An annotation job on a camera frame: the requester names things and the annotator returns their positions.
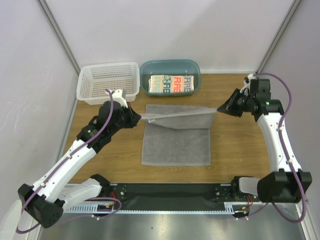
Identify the orange white lettered towel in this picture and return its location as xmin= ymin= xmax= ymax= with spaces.
xmin=148 ymin=74 xmax=195 ymax=94

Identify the grey towel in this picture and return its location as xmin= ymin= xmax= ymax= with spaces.
xmin=141 ymin=104 xmax=217 ymax=167

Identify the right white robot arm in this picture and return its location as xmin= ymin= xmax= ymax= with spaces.
xmin=217 ymin=76 xmax=312 ymax=203

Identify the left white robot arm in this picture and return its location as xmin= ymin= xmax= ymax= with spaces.
xmin=17 ymin=101 xmax=142 ymax=228

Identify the white plastic basket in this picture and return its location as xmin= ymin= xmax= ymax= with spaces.
xmin=76 ymin=62 xmax=140 ymax=105

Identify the teal plastic tub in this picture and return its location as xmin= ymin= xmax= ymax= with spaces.
xmin=139 ymin=59 xmax=202 ymax=97

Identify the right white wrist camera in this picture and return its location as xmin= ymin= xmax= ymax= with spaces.
xmin=240 ymin=73 xmax=255 ymax=96

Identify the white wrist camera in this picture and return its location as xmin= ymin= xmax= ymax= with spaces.
xmin=240 ymin=73 xmax=255 ymax=96
xmin=105 ymin=88 xmax=128 ymax=108

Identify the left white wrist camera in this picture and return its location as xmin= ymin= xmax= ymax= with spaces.
xmin=105 ymin=88 xmax=128 ymax=108

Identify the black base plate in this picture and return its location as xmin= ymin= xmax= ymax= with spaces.
xmin=81 ymin=182 xmax=261 ymax=212

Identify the aluminium frame rail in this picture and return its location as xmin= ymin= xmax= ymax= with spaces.
xmin=59 ymin=182 xmax=311 ymax=216

